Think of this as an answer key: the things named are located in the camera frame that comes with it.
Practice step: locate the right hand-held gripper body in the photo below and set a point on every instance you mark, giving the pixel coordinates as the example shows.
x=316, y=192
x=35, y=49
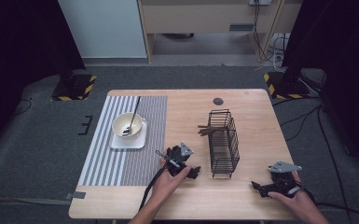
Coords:
x=284, y=180

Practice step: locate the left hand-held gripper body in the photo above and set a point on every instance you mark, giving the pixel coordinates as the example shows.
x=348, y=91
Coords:
x=177, y=158

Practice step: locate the person's right hand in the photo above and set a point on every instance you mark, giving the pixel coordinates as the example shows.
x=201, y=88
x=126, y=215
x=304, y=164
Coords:
x=298, y=200

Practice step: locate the person's left hand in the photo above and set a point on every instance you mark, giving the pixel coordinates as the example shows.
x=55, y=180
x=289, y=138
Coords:
x=166, y=185

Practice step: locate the grey striped placemat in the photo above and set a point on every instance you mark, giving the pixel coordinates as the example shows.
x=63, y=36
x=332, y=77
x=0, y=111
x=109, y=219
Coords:
x=143, y=168

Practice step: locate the white square plate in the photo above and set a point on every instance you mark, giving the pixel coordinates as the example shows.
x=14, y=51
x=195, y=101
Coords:
x=136, y=143

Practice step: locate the metal spoon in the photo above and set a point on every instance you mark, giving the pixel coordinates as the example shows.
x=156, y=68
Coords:
x=133, y=116

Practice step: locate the cream bowl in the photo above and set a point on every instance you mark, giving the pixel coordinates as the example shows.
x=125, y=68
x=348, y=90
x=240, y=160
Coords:
x=119, y=124

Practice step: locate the grey table grommet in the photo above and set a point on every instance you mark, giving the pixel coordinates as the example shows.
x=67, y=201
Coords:
x=218, y=101

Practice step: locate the black stand base hazard stripes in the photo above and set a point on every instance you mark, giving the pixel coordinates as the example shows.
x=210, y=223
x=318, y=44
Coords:
x=287, y=88
x=74, y=88

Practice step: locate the grey tape strip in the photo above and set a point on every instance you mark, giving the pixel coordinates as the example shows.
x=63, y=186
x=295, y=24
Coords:
x=77, y=195

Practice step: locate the black curtain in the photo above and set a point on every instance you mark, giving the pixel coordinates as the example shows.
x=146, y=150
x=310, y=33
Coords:
x=18, y=46
x=348, y=62

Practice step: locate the beige wooden desk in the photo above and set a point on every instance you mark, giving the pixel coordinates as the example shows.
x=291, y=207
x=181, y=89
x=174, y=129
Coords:
x=192, y=18

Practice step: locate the white cabinet panel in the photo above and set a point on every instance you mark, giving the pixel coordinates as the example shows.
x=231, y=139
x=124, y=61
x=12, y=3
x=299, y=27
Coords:
x=105, y=28

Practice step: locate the white power strip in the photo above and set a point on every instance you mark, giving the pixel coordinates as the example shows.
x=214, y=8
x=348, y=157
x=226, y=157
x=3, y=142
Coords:
x=261, y=2

